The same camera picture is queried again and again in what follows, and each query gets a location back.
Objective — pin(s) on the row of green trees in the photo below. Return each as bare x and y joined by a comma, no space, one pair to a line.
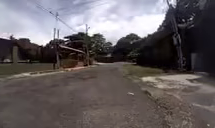
95,43

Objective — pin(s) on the thin utility pole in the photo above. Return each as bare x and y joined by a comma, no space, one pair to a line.
87,43

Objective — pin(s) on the grass patch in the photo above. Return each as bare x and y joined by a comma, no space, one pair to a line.
141,70

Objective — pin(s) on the white litter piece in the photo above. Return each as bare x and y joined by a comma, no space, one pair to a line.
130,93

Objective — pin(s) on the grey asphalt road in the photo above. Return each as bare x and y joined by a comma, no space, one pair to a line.
88,96

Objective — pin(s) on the building with sloped roof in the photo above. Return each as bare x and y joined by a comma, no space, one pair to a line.
70,51

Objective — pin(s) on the utility pole with transformer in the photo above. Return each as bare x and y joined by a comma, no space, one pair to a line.
57,50

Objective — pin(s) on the concrete kerb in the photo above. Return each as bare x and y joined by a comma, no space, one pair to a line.
38,72

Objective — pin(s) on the pale concrete driveway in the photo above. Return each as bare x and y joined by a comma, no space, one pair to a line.
178,80

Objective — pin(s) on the leaning utility pole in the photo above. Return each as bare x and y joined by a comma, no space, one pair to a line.
176,36

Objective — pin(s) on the grass verge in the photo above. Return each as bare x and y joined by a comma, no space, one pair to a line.
18,68

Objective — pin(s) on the dark low building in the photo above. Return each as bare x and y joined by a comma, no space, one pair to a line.
8,50

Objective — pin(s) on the dark overgrown wall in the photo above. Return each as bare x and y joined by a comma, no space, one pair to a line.
158,50

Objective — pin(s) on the dark tall wall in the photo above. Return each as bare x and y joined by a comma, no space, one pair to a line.
205,36

